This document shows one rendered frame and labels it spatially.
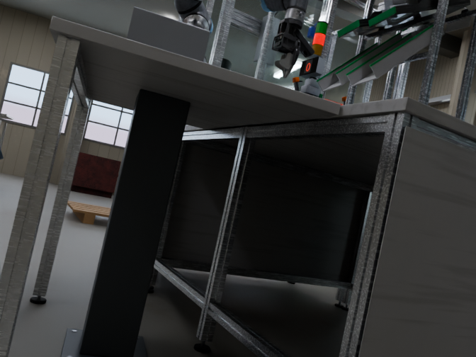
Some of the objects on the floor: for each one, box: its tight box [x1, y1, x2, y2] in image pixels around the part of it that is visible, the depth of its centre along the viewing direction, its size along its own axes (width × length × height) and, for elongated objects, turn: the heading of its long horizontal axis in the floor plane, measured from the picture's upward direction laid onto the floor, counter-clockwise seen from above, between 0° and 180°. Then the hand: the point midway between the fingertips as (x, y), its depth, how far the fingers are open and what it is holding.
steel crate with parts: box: [71, 152, 121, 198], centre depth 873 cm, size 98×114×76 cm
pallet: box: [67, 200, 111, 225], centre depth 481 cm, size 128×88×12 cm
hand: (287, 75), depth 168 cm, fingers closed
